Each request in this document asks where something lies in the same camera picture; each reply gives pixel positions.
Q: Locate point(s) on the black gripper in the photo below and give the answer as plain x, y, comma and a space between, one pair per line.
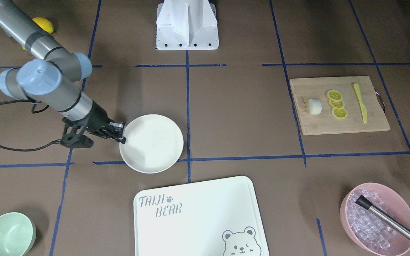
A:
98, 117

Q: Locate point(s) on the white round plate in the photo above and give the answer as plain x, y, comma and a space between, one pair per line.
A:
153, 144

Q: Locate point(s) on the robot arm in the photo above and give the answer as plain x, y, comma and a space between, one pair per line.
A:
50, 78

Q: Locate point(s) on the white bear print tray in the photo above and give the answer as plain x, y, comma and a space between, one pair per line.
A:
210, 218

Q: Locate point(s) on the white steamed bun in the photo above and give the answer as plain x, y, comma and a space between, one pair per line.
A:
314, 106

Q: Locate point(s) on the whole yellow lemon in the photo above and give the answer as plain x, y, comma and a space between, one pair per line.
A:
45, 24

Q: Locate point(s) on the light green bowl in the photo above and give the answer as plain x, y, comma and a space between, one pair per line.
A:
17, 234

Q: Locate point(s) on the bamboo cutting board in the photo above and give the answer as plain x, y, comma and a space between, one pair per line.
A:
305, 88

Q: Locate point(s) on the lemon slice far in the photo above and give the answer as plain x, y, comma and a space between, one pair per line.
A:
334, 95

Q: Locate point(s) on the lemon slice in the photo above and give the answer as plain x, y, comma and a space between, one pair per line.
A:
334, 95
339, 114
336, 104

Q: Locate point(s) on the lemon slice near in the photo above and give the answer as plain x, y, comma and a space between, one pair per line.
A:
339, 114

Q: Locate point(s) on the lemon slice middle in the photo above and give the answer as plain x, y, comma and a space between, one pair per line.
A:
336, 104

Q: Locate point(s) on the yellow plastic knife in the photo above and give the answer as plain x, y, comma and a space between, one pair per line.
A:
363, 107

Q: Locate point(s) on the steel muddler black tip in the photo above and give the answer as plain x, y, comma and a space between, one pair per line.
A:
368, 205

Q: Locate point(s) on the clear ice cubes pile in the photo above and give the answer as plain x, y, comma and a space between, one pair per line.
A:
373, 232

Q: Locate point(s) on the pink bowl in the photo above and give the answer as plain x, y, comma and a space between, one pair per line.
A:
400, 212

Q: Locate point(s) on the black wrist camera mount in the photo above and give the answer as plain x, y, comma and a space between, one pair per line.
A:
73, 134

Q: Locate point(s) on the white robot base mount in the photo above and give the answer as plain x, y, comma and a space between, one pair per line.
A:
186, 25

